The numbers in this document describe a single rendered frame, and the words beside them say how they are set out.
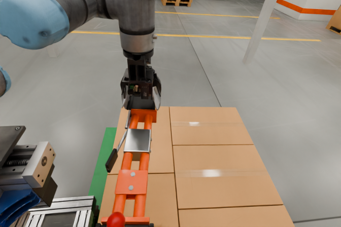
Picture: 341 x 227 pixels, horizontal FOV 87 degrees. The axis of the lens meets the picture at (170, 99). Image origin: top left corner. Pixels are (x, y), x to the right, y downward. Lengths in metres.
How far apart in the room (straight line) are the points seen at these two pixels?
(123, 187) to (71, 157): 1.63
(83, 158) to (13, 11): 1.76
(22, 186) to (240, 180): 1.06
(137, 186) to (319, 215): 1.88
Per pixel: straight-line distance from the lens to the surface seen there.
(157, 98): 0.52
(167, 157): 1.23
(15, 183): 0.84
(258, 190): 1.29
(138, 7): 0.38
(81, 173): 1.90
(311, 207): 2.15
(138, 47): 0.40
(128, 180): 0.42
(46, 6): 0.30
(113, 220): 0.28
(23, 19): 0.29
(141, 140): 0.47
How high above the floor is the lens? 1.59
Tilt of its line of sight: 40 degrees down
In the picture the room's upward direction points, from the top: 6 degrees clockwise
